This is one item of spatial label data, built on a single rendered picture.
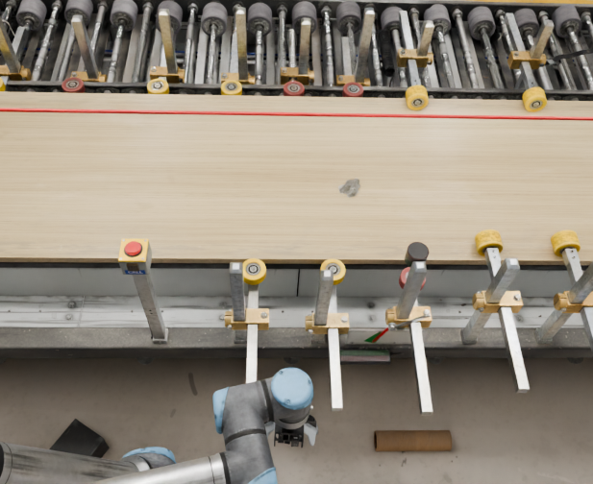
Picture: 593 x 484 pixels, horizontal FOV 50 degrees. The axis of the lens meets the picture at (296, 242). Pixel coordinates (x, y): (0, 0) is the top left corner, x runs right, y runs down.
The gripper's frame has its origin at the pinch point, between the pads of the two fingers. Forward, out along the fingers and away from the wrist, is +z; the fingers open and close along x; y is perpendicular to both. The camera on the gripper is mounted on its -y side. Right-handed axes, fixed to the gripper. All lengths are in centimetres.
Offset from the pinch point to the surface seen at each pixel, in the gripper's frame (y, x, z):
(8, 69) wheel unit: -140, -118, 9
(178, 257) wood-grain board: -54, -37, 4
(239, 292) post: -35.3, -15.7, -9.1
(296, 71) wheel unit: -147, -4, 7
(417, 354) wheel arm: -26.9, 37.4, 7.7
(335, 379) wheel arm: -19.5, 13.5, 12.2
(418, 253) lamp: -44, 33, -21
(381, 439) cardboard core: -25, 38, 86
